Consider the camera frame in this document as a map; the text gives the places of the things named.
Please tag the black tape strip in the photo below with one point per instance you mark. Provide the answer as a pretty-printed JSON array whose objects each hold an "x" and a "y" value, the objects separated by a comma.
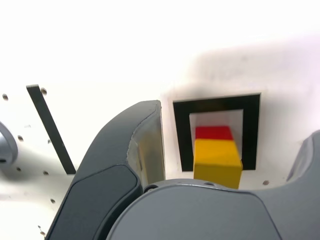
[{"x": 50, "y": 127}]

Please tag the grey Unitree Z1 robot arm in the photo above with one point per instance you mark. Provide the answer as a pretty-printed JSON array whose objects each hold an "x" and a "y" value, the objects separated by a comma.
[{"x": 6, "y": 147}]

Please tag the red cube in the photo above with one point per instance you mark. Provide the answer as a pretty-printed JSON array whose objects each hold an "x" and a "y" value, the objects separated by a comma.
[{"x": 213, "y": 132}]

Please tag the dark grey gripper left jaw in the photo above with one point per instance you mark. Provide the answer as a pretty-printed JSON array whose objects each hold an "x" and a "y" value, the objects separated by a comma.
[{"x": 107, "y": 160}]

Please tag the black tape square outline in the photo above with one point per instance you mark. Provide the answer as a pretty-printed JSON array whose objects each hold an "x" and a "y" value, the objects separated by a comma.
[{"x": 182, "y": 130}]

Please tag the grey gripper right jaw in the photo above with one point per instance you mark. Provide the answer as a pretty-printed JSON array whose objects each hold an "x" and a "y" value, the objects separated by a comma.
[{"x": 200, "y": 215}]

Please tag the yellow cube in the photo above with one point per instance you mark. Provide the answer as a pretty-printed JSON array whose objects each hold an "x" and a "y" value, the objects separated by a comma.
[{"x": 216, "y": 160}]

